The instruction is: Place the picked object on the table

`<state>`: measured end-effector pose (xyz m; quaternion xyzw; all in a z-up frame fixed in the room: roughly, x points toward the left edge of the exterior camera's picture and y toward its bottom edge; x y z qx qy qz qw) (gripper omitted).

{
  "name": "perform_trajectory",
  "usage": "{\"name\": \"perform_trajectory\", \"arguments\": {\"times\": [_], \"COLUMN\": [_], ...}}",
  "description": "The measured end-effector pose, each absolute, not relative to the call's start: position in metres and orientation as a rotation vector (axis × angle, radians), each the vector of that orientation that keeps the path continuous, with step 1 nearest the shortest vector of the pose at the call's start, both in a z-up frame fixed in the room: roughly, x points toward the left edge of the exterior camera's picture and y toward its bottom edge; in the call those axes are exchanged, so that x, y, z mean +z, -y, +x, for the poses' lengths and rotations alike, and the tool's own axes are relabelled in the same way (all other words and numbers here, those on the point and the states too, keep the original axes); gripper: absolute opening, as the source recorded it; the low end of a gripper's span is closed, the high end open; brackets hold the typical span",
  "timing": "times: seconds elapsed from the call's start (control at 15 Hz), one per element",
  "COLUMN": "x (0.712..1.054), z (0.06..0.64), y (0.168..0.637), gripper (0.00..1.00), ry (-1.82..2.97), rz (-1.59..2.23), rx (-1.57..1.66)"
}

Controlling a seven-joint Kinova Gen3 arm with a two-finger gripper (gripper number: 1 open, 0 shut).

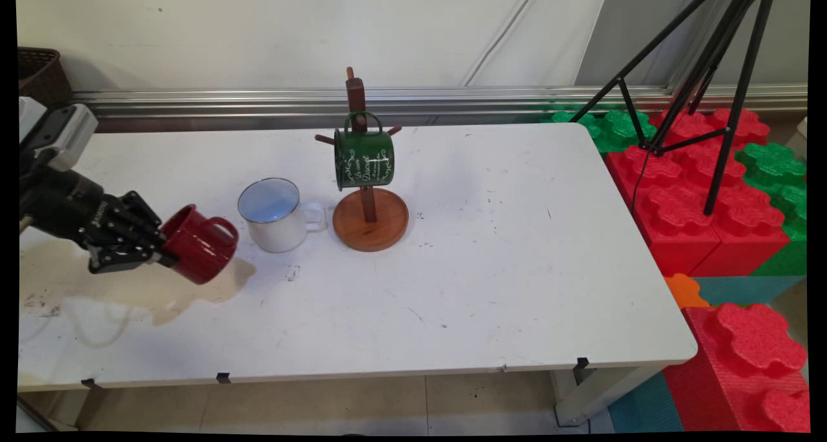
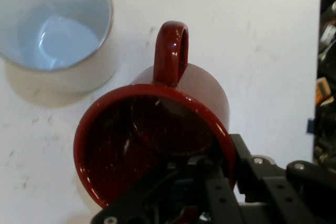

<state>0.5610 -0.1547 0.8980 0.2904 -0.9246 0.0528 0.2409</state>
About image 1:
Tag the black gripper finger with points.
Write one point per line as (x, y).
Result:
(139, 216)
(126, 256)

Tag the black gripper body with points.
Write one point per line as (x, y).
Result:
(64, 206)

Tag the red enamel mug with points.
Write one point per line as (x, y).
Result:
(200, 248)

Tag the black table edge clip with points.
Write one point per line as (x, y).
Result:
(582, 363)
(88, 383)
(223, 377)

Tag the dark brown wicker basket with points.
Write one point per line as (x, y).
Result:
(39, 73)

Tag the brown wooden mug tree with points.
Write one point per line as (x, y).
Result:
(371, 222)

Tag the green enamel mug white print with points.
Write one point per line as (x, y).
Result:
(365, 159)

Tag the green foam block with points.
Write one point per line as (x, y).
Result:
(778, 183)
(617, 128)

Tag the white table leg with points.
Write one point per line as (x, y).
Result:
(601, 390)

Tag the large red foam block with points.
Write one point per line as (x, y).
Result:
(685, 209)

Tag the orange foam piece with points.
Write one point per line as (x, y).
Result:
(685, 290)

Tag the black tripod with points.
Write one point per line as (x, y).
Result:
(701, 73)

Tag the teal foam mat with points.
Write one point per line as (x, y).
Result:
(743, 289)

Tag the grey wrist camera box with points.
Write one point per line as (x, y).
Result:
(68, 135)

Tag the aluminium rail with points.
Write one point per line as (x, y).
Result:
(452, 103)

